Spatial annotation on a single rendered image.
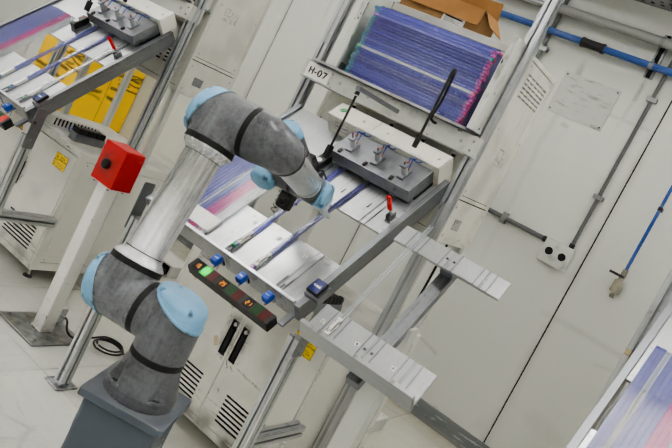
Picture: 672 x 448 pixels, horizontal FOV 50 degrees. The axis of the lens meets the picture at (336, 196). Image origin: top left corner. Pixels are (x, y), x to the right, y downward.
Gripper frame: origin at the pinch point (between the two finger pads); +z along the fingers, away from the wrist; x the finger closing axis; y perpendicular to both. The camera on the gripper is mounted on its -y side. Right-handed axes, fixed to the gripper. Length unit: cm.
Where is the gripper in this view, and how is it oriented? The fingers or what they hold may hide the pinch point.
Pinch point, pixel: (309, 209)
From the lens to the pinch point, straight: 218.7
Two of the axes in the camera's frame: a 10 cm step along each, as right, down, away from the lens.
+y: 6.5, -6.7, 3.6
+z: 1.9, 6.0, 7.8
